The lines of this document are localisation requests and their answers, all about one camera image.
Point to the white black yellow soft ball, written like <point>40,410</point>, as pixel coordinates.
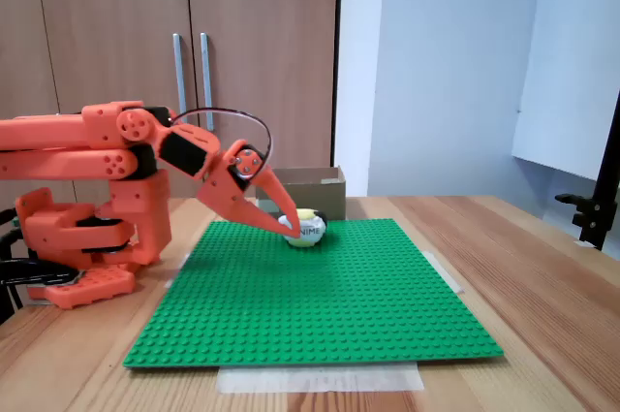
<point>310,233</point>

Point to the brown cardboard box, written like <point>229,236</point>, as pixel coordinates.
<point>322,199</point>

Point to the narrow translucent tape strip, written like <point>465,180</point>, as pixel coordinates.
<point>443,271</point>
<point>176,271</point>

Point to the green studded baseplate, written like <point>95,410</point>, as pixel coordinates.
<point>315,310</point>

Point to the brown wooden cabinet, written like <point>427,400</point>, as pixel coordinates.
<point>121,19</point>

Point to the wide translucent tape strip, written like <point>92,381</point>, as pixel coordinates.
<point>319,379</point>

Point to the white wall panel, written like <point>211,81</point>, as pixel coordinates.
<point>571,92</point>

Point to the black camera stand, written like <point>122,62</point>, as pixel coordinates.
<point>592,218</point>

